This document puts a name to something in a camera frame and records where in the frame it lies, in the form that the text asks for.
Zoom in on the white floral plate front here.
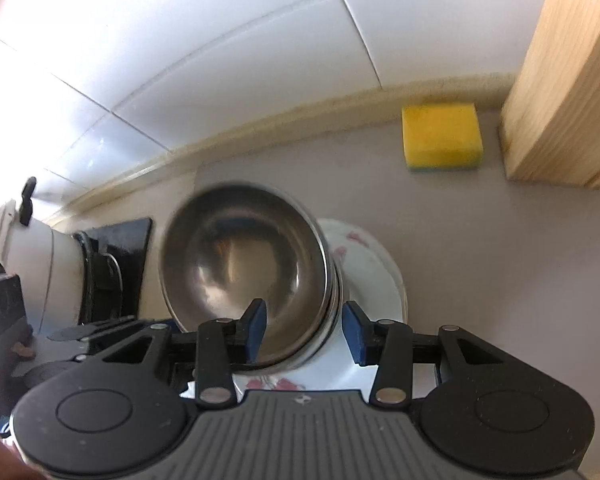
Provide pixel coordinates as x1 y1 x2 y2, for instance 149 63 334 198
234 219 407 398

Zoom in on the small steel bowl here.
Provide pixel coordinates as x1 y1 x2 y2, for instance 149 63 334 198
159 182 335 367

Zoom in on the white cooking pot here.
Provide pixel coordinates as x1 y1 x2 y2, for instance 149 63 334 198
0 177 85 335

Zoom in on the black gas stove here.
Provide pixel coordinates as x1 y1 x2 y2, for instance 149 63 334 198
72 218 152 324

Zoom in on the yellow sponge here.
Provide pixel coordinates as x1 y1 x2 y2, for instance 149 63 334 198
402 103 483 171

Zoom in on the light wooden block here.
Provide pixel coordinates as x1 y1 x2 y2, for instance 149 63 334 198
501 0 600 190

